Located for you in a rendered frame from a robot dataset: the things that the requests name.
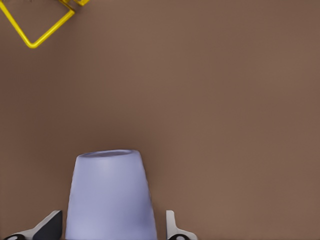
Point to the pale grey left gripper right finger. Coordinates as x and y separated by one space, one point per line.
171 225

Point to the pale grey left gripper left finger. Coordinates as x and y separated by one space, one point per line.
47 226

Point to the lavender blue cup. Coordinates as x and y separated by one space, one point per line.
110 197

